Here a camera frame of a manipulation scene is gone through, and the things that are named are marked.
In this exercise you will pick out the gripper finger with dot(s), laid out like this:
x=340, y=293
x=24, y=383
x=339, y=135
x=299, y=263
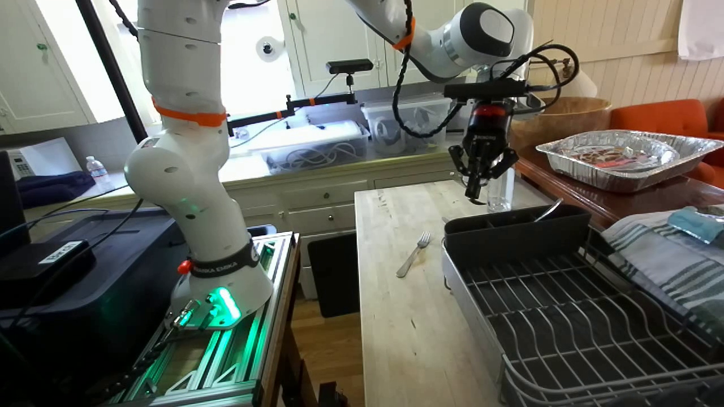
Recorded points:
x=461, y=161
x=504, y=164

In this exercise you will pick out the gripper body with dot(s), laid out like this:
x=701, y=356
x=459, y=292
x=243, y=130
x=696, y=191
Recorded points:
x=486, y=138

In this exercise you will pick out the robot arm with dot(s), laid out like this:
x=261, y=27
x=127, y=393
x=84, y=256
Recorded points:
x=181, y=169

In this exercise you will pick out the dark grey cutlery holder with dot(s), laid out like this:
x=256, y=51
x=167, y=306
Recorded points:
x=515, y=234

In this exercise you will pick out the grey dish drying rack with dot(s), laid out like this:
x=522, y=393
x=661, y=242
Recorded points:
x=571, y=316

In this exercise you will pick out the clear plastic bottle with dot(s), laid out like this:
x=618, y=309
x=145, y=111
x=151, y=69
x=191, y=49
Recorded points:
x=502, y=195

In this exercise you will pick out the clear plastic storage bin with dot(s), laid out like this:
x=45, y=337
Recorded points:
x=308, y=147
x=421, y=121

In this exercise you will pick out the silver utensil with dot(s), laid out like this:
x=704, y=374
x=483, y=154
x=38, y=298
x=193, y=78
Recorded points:
x=550, y=211

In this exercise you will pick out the wooden bowl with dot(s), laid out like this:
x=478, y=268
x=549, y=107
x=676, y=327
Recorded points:
x=560, y=121

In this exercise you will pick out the dark wooden table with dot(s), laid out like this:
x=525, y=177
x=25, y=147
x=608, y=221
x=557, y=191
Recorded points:
x=582, y=198

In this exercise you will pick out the silver fork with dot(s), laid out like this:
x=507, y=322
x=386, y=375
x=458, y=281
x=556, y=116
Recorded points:
x=412, y=257

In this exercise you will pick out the white lamp shade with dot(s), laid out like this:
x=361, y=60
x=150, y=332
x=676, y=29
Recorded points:
x=582, y=85

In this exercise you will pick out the aluminium foil tray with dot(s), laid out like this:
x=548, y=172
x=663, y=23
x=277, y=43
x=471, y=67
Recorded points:
x=622, y=161

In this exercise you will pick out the orange armchair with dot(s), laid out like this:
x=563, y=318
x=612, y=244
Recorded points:
x=662, y=117

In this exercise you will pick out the striped green white towel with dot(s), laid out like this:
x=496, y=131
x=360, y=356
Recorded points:
x=667, y=265

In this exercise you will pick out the white hanging cloth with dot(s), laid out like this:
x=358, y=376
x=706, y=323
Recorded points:
x=701, y=28

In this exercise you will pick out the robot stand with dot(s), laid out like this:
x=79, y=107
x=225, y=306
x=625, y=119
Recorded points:
x=243, y=350

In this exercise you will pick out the black pole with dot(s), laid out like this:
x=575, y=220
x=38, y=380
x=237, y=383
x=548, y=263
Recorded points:
x=110, y=68

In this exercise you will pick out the large black box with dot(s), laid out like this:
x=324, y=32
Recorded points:
x=119, y=282

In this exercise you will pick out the small water bottle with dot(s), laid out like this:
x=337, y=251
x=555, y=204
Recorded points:
x=97, y=169

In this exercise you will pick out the dark blue cloth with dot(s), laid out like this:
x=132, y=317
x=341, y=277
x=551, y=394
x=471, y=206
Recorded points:
x=54, y=188

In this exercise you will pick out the white microwave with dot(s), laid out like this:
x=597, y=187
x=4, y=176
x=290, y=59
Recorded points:
x=42, y=158

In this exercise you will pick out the black power brick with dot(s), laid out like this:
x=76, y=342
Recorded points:
x=39, y=271

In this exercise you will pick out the black monitor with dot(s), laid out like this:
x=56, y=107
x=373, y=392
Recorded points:
x=11, y=203

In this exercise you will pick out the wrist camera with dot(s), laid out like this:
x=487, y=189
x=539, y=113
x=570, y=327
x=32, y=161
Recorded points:
x=486, y=89

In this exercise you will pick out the camera on mount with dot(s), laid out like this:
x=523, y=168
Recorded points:
x=317, y=102

